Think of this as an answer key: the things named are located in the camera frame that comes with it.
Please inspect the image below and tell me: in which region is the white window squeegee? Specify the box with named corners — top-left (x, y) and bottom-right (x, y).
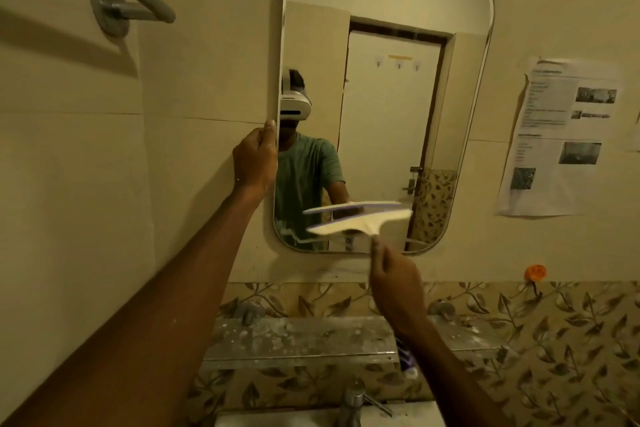
top-left (306, 208), bottom-right (414, 243)

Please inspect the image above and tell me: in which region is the person's right forearm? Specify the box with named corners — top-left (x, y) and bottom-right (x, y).
top-left (399, 319), bottom-right (517, 427)

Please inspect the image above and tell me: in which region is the printed paper notice with photos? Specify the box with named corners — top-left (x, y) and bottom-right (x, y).
top-left (495, 57), bottom-right (624, 219)

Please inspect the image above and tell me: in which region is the person's left hand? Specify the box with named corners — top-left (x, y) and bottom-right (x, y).
top-left (232, 120), bottom-right (279, 197)

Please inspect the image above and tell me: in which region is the person's left forearm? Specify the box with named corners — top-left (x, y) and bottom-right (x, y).
top-left (0, 185), bottom-right (267, 427)

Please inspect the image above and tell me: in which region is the stained glass wall shelf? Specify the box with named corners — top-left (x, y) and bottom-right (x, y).
top-left (202, 314), bottom-right (507, 368)

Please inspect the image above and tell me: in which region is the round metal towel bar bracket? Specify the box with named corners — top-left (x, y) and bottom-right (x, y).
top-left (89, 0), bottom-right (153, 38)

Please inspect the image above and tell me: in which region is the orange wall hook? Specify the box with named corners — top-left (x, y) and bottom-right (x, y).
top-left (523, 265), bottom-right (548, 298)

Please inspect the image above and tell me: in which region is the rounded frameless wall mirror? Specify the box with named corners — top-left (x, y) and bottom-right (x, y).
top-left (273, 0), bottom-right (495, 255)

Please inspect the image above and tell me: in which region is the blue and white tube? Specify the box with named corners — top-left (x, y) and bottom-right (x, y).
top-left (396, 337), bottom-right (421, 380)

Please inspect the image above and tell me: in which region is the chrome basin faucet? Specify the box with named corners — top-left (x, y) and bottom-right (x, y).
top-left (337, 376), bottom-right (396, 427)

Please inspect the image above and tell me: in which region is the person's right hand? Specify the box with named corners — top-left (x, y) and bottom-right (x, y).
top-left (369, 236), bottom-right (429, 335)

